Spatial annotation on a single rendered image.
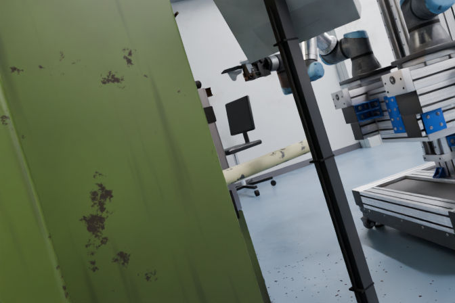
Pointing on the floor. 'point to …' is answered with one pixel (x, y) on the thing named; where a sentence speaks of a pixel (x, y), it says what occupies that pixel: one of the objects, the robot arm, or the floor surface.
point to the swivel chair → (240, 125)
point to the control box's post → (319, 139)
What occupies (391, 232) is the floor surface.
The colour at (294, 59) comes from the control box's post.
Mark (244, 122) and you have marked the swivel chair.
